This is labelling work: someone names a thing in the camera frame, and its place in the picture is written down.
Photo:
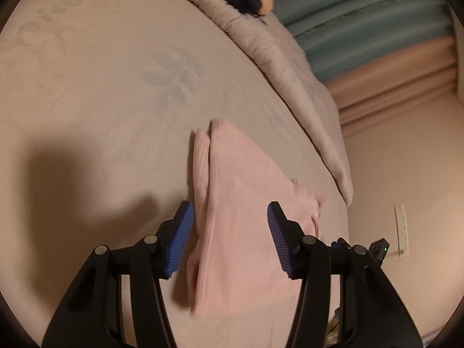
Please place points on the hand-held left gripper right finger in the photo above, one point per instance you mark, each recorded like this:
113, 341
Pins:
281, 243

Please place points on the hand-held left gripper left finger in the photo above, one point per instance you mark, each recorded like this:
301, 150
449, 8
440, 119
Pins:
177, 241

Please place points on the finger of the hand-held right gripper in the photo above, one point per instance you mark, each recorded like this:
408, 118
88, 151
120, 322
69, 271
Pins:
340, 243

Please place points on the pink long-sleeve shirt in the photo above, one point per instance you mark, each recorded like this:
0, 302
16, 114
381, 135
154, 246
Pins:
235, 206

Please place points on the grey duvet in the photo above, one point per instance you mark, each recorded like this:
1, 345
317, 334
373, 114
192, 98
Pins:
290, 79

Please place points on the bed with grey printed sheet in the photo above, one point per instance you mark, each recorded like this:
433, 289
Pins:
90, 98

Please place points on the beige curtain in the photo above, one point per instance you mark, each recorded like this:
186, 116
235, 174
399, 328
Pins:
398, 79

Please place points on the teal curtain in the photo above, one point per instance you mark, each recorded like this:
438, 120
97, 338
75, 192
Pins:
362, 18

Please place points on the white wall outlet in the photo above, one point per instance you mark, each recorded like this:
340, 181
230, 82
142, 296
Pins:
401, 228

